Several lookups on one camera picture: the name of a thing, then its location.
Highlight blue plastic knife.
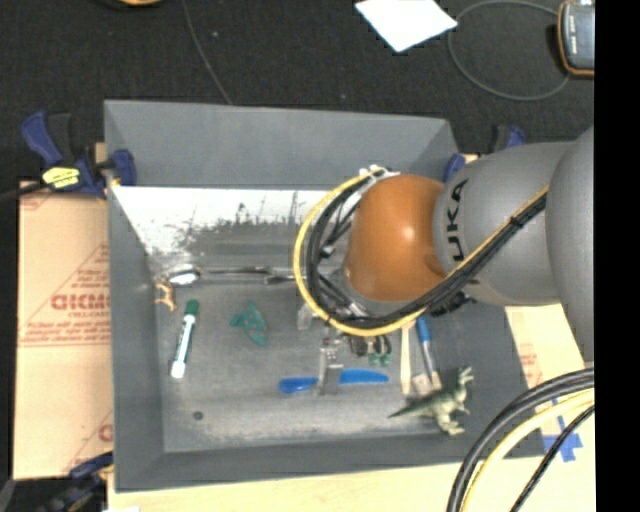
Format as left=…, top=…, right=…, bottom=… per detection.
left=277, top=367, right=391, bottom=396

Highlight pale wooden stick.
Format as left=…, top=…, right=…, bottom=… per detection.
left=398, top=322, right=414, bottom=397

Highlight teal spotted toy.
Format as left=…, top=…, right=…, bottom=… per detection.
left=229, top=300, right=270, bottom=347

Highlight green toy dinosaur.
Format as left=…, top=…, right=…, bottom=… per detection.
left=386, top=365, right=476, bottom=437

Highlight green and white marker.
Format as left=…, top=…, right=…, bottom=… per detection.
left=169, top=298, right=201, bottom=380

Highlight metal spoon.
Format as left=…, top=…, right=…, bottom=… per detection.
left=166, top=264, right=302, bottom=288

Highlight small tan toy animal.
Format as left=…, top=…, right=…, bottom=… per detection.
left=153, top=281, right=178, bottom=313

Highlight grey metal bin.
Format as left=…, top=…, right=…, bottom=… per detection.
left=102, top=99, right=546, bottom=492

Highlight brown cardboard board, red print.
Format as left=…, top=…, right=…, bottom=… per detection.
left=12, top=180, right=587, bottom=482

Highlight black cylinder on white bracket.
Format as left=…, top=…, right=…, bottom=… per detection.
left=348, top=333, right=393, bottom=358

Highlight blue-handled brush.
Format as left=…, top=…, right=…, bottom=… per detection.
left=413, top=314, right=444, bottom=397

